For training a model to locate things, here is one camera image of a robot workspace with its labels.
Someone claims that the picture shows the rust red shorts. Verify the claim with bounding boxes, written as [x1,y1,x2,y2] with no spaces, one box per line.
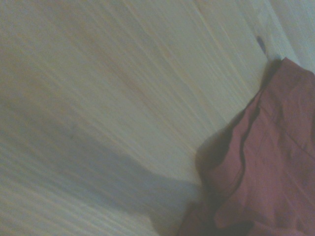
[177,57,315,236]

